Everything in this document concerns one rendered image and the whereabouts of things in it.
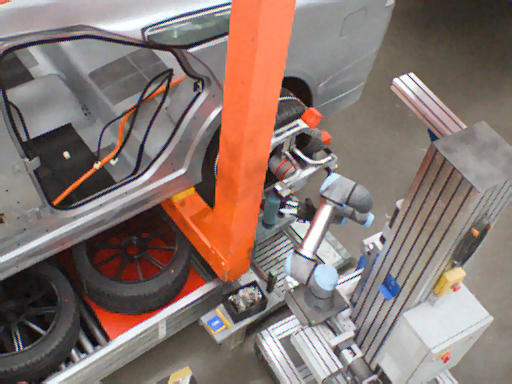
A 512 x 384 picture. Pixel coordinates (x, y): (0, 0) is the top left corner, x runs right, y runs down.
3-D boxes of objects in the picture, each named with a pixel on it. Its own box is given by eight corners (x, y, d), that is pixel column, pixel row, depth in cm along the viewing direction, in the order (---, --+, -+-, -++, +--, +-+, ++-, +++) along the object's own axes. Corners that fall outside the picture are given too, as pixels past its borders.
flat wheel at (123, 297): (130, 202, 415) (128, 179, 396) (212, 258, 395) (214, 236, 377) (52, 273, 379) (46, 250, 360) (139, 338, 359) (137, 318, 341)
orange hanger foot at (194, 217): (181, 190, 393) (182, 152, 366) (233, 251, 370) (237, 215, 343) (157, 202, 386) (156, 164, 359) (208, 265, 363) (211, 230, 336)
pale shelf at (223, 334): (261, 281, 372) (262, 278, 369) (280, 303, 364) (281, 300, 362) (199, 320, 353) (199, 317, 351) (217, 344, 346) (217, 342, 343)
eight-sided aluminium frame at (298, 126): (305, 170, 405) (321, 107, 363) (312, 177, 402) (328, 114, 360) (234, 208, 382) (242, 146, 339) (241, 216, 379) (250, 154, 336)
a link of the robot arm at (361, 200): (380, 191, 301) (376, 213, 348) (358, 181, 304) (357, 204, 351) (369, 213, 300) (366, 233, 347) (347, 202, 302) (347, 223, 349)
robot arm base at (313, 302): (340, 303, 322) (344, 293, 314) (314, 316, 317) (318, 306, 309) (322, 279, 330) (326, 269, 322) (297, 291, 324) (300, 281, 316)
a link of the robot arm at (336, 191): (305, 287, 306) (357, 182, 302) (277, 272, 310) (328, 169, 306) (309, 285, 318) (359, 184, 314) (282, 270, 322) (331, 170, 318)
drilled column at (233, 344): (232, 336, 395) (238, 303, 362) (242, 349, 390) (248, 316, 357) (219, 345, 390) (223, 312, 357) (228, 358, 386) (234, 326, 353)
